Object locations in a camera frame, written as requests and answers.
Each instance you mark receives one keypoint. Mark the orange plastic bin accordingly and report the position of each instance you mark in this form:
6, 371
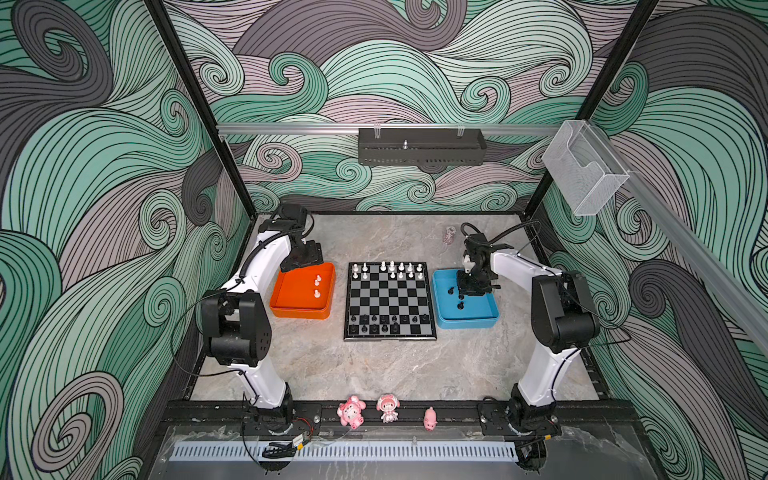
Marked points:
292, 295

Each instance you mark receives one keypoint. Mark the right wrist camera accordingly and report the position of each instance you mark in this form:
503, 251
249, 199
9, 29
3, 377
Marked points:
474, 249

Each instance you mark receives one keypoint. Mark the pink hat doll figurine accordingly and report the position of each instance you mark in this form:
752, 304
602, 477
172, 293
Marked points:
387, 405

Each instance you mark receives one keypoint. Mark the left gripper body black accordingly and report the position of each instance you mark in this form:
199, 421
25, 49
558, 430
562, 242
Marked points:
308, 255

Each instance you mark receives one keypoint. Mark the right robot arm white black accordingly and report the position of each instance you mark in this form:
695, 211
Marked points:
561, 319

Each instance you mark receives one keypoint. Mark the aluminium rail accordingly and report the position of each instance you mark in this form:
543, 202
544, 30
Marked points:
661, 194
304, 128

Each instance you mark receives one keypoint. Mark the blue plastic bin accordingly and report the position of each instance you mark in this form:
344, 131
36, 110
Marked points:
479, 312

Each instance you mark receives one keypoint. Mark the black hanging tray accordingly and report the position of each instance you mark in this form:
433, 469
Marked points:
427, 149

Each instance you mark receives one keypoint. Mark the white slotted cable duct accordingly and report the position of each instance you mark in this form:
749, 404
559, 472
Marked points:
453, 451

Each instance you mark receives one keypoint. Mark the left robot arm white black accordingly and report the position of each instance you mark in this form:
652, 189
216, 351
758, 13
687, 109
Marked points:
235, 326

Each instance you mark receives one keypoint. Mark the aluminium rail right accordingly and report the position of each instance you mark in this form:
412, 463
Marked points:
661, 194

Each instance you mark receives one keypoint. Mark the pink big-eared figurine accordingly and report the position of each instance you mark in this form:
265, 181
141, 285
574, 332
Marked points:
350, 413

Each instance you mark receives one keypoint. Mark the aluminium rail back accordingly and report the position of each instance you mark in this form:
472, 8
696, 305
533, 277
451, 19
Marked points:
304, 128

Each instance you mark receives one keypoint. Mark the small pink pig figurine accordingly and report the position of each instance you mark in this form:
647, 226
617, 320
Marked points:
430, 419

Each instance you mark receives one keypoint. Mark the clear plastic wall box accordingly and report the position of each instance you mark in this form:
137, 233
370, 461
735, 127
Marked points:
585, 167

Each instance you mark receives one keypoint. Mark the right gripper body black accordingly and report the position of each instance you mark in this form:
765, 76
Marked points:
473, 283

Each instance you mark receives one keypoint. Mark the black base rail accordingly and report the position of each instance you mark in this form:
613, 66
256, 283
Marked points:
488, 416

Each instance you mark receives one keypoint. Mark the black white chessboard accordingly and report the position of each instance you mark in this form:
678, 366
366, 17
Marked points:
391, 301

